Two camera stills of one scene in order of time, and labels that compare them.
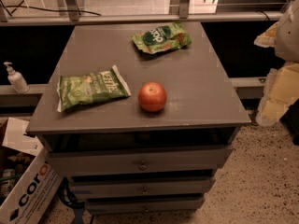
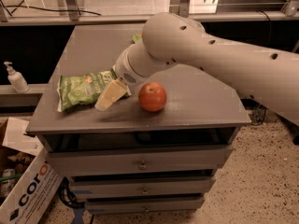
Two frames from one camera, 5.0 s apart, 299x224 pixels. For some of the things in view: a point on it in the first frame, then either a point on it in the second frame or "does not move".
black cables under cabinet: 64,185 does not move
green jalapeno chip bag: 91,88 does not move
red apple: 151,97 does not move
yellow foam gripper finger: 282,86 -> 126,74
